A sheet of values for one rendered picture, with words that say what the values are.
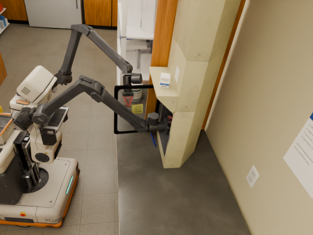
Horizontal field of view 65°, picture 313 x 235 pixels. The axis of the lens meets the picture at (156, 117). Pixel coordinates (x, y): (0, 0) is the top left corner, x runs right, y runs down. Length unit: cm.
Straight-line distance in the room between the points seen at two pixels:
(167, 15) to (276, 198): 109
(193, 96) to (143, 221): 71
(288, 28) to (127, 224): 122
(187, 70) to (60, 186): 164
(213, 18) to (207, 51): 15
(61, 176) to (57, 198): 24
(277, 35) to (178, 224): 108
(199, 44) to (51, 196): 177
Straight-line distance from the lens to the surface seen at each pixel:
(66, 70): 185
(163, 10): 145
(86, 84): 133
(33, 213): 233
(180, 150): 154
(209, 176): 168
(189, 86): 124
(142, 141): 179
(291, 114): 121
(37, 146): 196
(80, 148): 305
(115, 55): 166
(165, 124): 155
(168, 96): 125
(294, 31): 125
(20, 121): 162
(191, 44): 114
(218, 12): 112
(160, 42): 151
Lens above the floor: 219
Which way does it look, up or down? 39 degrees down
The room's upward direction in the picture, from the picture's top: 9 degrees clockwise
